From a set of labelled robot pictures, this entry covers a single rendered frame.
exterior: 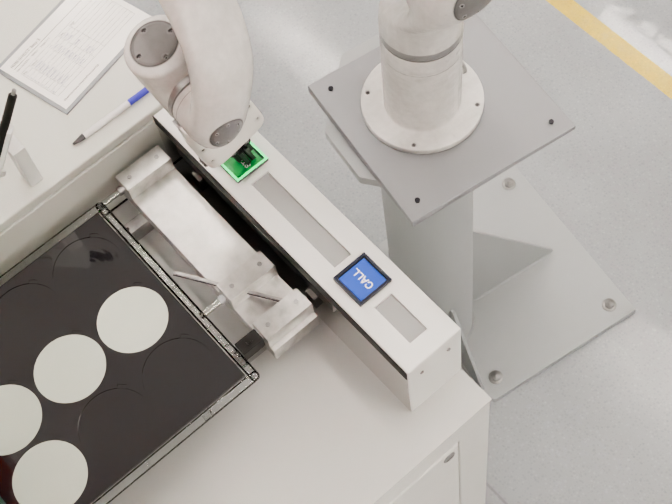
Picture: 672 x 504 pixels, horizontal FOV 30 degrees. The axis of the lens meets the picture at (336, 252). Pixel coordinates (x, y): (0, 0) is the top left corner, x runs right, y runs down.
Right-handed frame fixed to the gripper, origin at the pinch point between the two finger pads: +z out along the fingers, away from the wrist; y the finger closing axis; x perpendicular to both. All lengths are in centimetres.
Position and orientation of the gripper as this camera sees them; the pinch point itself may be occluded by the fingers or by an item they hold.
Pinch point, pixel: (241, 149)
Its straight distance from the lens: 176.2
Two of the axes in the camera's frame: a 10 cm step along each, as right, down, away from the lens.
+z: 2.5, 3.2, 9.1
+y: 7.2, -6.9, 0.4
